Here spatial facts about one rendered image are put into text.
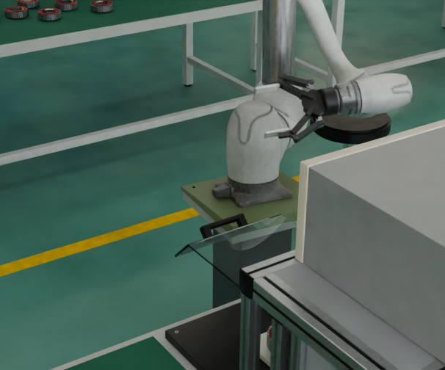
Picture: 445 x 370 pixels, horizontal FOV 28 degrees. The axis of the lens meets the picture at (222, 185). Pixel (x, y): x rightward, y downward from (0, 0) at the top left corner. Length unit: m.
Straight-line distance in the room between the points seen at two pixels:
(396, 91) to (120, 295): 1.60
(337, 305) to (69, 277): 2.27
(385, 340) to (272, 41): 1.37
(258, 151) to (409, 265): 1.17
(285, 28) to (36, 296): 1.58
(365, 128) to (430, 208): 2.24
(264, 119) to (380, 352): 1.21
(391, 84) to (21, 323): 1.75
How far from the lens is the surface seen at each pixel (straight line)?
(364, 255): 1.56
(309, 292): 1.63
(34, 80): 5.88
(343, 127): 3.72
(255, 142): 2.57
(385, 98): 2.47
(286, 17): 2.69
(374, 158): 1.66
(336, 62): 2.62
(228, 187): 2.65
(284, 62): 2.72
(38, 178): 4.58
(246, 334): 1.77
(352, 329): 1.54
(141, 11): 4.58
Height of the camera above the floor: 2.01
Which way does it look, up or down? 27 degrees down
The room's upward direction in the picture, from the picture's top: 1 degrees clockwise
